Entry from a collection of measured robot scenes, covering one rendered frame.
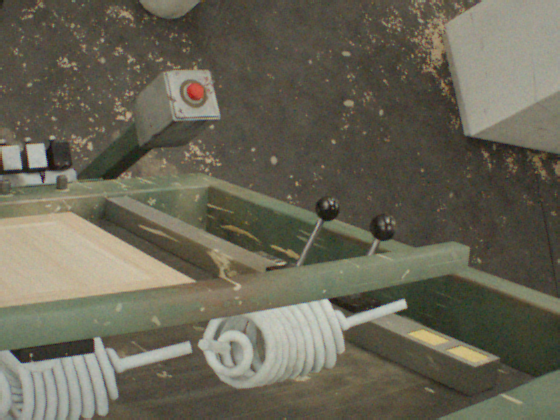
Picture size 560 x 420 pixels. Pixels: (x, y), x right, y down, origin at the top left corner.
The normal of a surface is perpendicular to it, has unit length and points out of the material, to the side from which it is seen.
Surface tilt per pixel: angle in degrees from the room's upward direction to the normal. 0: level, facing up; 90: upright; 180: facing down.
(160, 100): 90
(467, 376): 90
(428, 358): 90
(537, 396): 60
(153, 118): 90
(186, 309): 30
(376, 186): 0
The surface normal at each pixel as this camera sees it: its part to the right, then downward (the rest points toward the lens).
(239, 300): 0.60, 0.22
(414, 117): 0.55, -0.30
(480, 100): -0.82, -0.06
